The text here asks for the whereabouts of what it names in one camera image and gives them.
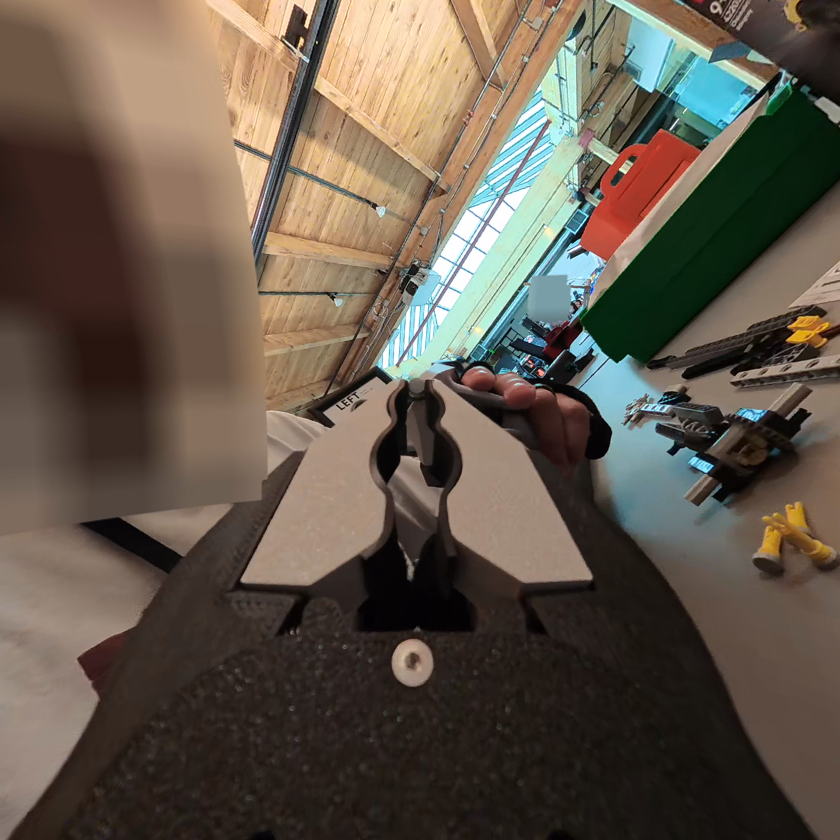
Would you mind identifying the bundle of black lego beams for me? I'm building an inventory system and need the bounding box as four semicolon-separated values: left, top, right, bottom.
646;305;831;382

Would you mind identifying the lego gear axle assembly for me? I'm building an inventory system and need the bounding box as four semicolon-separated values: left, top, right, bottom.
653;384;813;506

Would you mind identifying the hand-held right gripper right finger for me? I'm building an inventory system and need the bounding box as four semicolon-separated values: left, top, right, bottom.
425;378;595;614

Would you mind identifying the light grey lego beam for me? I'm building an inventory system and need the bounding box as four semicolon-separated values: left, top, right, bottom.
730;354;840;389

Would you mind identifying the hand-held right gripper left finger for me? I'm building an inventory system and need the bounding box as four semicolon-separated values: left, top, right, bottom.
239;378;411;611

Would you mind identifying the person's left hand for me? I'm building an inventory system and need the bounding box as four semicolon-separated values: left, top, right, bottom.
459;364;595;478

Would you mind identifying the black shoulder strap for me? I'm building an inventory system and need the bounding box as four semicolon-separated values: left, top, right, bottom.
79;517;186;573

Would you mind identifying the small light grey lego assembly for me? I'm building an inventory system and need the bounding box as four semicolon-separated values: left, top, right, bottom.
623;392;673;427

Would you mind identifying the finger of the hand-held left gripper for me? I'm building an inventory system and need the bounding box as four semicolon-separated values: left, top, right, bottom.
406;392;439;488

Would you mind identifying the white printed paper sheet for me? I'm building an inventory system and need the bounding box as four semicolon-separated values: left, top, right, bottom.
791;262;840;311

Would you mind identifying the black lego set box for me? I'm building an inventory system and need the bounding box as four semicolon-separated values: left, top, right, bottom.
709;0;840;67

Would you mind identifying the red orange box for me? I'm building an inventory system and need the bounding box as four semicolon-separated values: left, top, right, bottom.
581;128;703;260

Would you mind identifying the single yellow lego pin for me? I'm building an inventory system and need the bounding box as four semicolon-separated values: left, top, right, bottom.
761;514;811;546

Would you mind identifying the green storage bin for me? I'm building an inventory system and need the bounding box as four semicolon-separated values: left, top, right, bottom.
581;85;840;363

